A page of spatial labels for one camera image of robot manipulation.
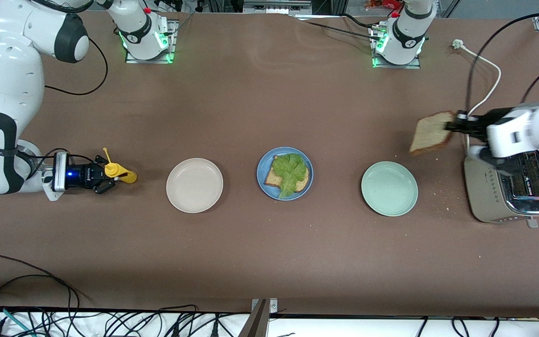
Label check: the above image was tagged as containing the yellow squeeze bottle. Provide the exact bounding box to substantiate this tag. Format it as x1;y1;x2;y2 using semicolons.
102;147;138;184

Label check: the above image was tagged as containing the brown bread slice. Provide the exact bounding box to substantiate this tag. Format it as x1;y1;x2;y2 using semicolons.
263;165;310;192
409;111;457;156

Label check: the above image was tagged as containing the green lettuce leaf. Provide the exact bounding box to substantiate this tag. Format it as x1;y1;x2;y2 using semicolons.
273;154;308;199

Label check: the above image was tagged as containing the beige plate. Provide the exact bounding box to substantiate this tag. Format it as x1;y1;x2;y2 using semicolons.
166;158;224;214

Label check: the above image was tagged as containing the mint green plate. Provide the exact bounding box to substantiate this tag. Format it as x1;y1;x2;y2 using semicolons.
361;161;419;217

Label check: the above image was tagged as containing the blue plate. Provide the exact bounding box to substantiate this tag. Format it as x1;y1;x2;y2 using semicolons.
256;147;314;201

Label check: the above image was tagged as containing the beige chrome toaster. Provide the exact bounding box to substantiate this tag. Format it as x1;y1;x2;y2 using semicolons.
464;140;539;229

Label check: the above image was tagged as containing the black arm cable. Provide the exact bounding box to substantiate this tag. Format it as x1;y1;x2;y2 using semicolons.
17;37;109;181
465;12;539;115

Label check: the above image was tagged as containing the white toaster power cable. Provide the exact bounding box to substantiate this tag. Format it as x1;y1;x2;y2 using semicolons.
452;39;503;155

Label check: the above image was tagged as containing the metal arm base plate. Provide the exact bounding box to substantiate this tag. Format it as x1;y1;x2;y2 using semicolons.
371;23;422;69
125;20;179;64

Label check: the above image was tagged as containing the black base cable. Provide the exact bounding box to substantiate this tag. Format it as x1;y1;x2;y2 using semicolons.
298;13;382;40

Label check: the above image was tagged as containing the teal cable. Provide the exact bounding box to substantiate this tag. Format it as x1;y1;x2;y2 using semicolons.
0;304;38;337

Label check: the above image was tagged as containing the aluminium camera post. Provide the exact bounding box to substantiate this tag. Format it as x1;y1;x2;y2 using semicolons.
238;298;279;337

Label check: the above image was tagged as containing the grey metal bracket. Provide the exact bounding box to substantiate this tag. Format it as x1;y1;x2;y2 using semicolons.
243;0;312;15

